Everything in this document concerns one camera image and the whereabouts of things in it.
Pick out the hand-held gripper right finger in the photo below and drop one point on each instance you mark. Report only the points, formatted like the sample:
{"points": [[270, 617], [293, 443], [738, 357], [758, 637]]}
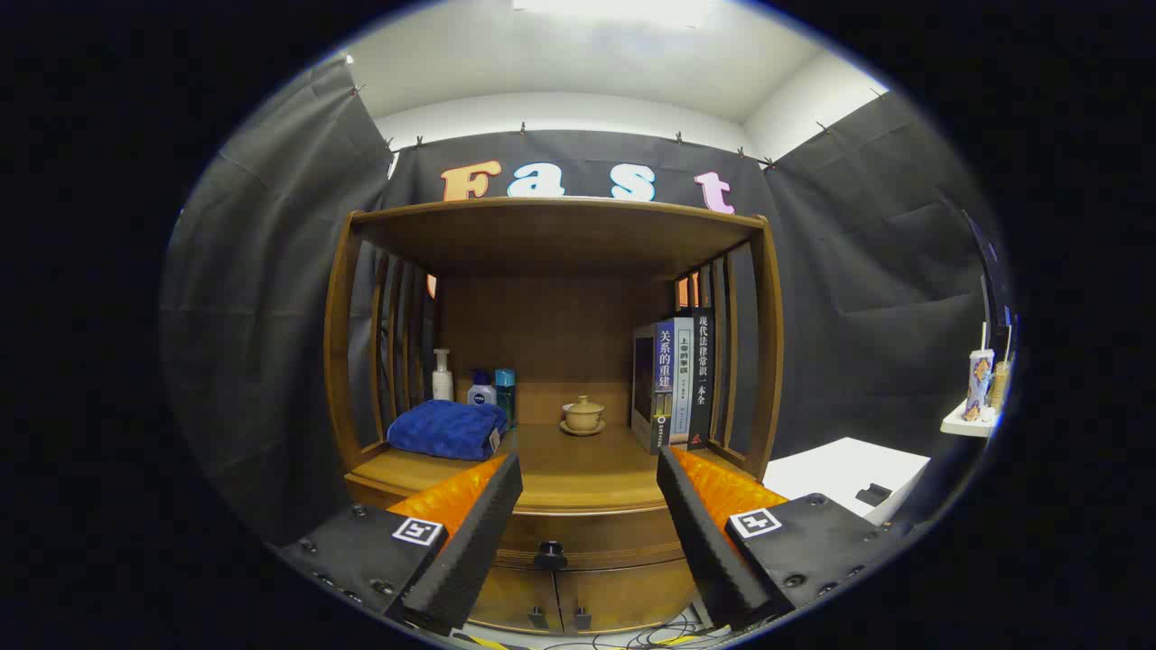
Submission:
{"points": [[704, 542]]}

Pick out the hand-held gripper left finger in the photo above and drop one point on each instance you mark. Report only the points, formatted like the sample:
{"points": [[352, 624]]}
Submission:
{"points": [[470, 551]]}

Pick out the wooden drawer with black knob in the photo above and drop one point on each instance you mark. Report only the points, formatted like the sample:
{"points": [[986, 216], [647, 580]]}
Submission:
{"points": [[601, 537]]}

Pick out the wooden countertop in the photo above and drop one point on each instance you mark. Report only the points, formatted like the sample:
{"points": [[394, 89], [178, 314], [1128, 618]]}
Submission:
{"points": [[578, 469]]}

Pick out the wooden cabinet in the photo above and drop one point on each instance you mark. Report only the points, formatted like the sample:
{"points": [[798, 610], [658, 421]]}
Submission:
{"points": [[551, 235]]}

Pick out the blue folded towel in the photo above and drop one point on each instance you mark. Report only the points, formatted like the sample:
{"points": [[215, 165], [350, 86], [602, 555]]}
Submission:
{"points": [[442, 429]]}

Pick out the white box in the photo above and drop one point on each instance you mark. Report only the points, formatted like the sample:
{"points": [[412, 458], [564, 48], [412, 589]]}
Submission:
{"points": [[840, 469]]}

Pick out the white lotion bottle blue cap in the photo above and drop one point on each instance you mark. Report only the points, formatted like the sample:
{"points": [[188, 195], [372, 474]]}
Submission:
{"points": [[481, 395]]}

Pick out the book with pale spine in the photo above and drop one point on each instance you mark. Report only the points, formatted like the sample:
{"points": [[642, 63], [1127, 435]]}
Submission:
{"points": [[684, 379]]}

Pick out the blue translucent bottle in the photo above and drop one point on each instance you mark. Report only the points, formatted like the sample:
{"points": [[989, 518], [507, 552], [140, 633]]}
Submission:
{"points": [[506, 388]]}

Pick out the book with blue spine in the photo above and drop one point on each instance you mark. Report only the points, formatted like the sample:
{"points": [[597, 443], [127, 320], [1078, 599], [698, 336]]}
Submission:
{"points": [[664, 379]]}

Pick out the white pump bottle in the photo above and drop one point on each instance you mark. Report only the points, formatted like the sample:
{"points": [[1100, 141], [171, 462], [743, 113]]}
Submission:
{"points": [[442, 384]]}

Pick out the beige lidded teacup with saucer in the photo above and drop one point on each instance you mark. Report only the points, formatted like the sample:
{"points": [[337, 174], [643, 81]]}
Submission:
{"points": [[583, 415]]}

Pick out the patterned paper cup with straw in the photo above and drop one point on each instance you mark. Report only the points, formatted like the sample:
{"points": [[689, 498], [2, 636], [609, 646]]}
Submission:
{"points": [[979, 384]]}

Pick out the brown paper cup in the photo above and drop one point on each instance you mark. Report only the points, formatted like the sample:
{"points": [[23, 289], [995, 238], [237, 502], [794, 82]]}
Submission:
{"points": [[1001, 384]]}

